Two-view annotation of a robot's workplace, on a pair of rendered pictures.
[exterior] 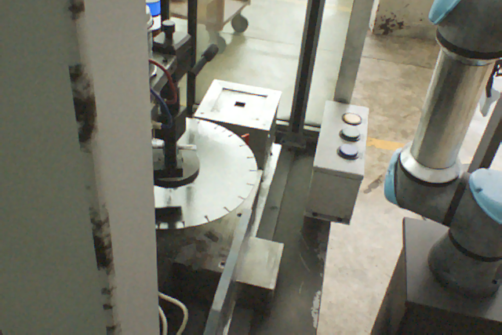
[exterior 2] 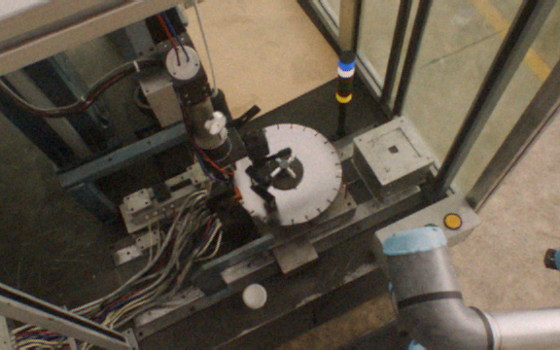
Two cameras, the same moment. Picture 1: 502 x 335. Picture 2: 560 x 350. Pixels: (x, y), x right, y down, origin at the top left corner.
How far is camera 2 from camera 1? 0.94 m
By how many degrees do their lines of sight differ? 47
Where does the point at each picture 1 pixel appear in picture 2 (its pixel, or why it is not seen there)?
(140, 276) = not seen: outside the picture
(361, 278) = (490, 301)
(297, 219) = (364, 247)
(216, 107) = (375, 141)
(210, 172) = (297, 192)
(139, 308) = not seen: outside the picture
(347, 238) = (518, 268)
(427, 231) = not seen: hidden behind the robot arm
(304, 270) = (328, 277)
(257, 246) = (303, 246)
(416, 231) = not seen: hidden behind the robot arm
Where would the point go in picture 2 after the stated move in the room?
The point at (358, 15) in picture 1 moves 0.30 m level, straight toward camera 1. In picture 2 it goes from (495, 162) to (386, 211)
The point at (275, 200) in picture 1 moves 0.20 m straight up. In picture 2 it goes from (366, 225) to (371, 200)
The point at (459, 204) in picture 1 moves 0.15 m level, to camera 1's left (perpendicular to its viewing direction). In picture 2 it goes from (404, 336) to (367, 288)
